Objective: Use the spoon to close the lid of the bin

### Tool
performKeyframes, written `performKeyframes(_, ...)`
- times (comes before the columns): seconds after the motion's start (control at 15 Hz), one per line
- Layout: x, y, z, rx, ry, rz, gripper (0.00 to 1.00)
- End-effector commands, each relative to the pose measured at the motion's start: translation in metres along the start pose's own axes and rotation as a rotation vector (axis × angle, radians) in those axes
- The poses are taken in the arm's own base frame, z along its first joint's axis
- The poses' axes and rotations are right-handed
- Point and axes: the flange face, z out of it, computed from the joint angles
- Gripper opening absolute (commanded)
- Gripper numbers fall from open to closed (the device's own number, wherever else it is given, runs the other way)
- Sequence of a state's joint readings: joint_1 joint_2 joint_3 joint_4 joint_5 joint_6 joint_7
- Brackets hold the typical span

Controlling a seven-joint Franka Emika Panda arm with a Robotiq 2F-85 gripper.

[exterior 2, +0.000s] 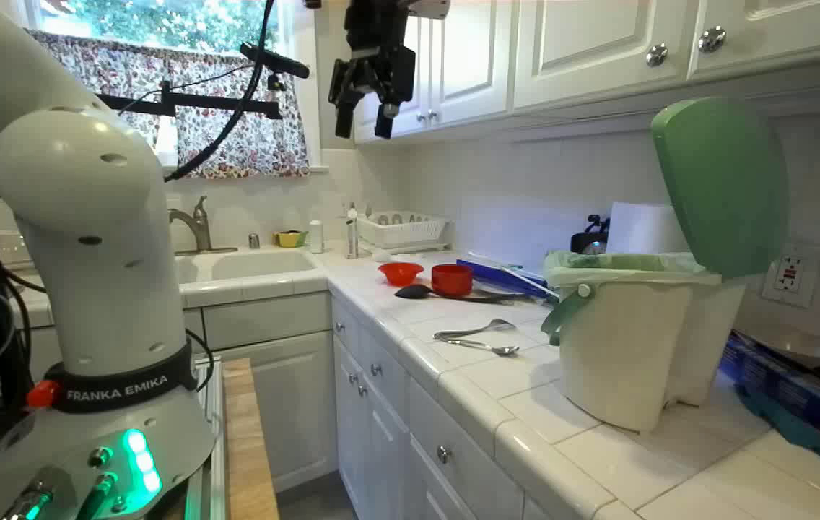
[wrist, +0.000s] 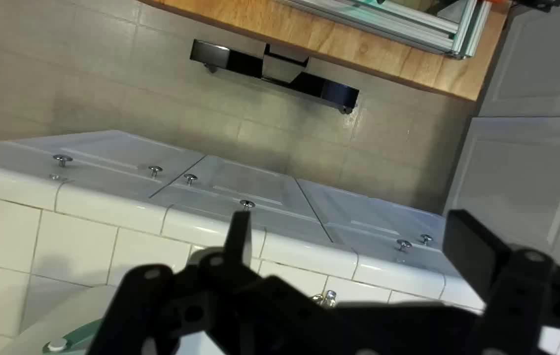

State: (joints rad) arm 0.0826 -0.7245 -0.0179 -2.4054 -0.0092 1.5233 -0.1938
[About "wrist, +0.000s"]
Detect white lower cabinet fronts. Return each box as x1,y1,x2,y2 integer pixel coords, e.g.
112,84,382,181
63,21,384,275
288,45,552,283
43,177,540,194
0,127,453,263

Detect aluminium frame rail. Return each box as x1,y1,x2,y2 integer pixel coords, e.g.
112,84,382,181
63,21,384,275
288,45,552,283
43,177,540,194
286,0,491,58

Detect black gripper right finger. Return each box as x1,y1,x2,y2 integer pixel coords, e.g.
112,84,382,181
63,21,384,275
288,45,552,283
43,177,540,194
442,208,560,355

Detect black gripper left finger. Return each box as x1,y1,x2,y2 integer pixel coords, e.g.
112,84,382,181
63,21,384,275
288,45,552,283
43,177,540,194
85,208,276,355

